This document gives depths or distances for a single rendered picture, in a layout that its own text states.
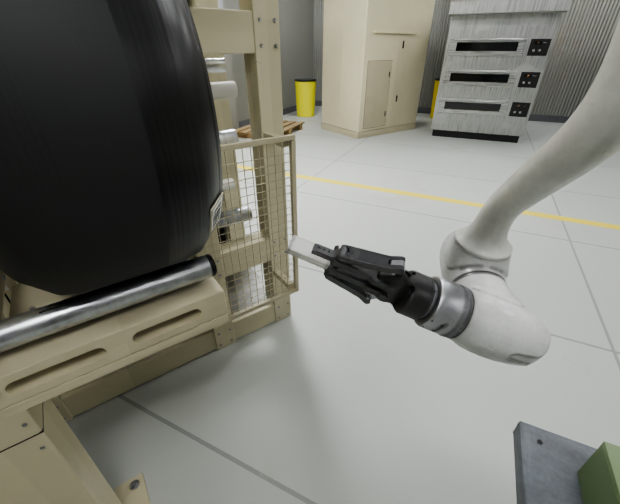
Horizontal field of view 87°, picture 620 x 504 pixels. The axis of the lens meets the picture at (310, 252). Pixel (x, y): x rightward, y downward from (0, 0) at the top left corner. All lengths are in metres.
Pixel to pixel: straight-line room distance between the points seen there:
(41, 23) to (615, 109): 0.53
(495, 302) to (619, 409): 1.40
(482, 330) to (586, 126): 0.30
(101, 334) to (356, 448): 1.04
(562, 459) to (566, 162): 0.52
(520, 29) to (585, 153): 5.61
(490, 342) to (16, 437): 0.86
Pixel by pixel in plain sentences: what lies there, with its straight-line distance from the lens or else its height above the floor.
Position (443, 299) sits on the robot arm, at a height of 0.93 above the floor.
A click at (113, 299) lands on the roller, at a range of 0.63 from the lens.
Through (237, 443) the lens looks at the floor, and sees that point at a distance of 1.45.
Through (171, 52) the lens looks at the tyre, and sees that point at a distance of 0.43.
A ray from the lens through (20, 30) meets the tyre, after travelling 0.42.
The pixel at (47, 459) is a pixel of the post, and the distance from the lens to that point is 0.96.
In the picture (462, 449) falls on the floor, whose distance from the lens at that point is 1.52.
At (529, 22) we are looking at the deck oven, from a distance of 6.08.
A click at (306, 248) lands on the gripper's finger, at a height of 0.99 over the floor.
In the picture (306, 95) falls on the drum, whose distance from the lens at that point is 7.51.
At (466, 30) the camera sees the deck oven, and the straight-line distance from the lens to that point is 6.05.
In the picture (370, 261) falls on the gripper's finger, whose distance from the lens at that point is 0.49.
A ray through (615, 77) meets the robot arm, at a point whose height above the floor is 1.23.
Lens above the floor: 1.26
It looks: 32 degrees down
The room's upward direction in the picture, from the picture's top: straight up
